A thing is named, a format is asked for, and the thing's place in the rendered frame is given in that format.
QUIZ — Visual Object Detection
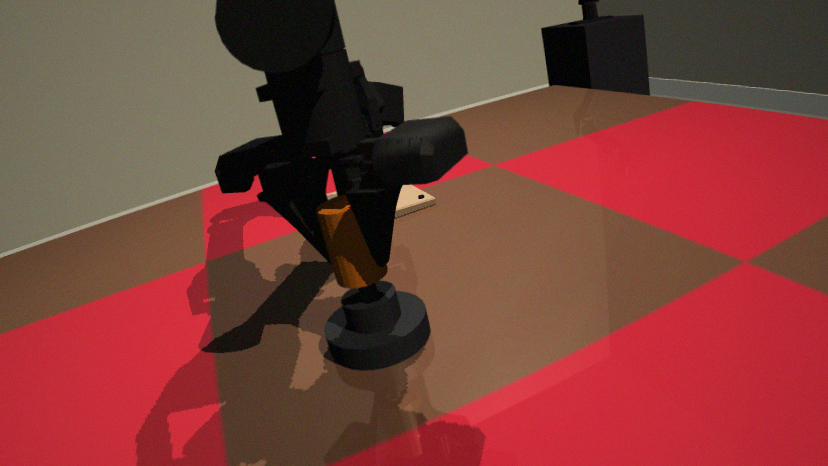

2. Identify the orange cylinder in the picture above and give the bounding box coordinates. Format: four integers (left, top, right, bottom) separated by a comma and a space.
316, 194, 388, 289

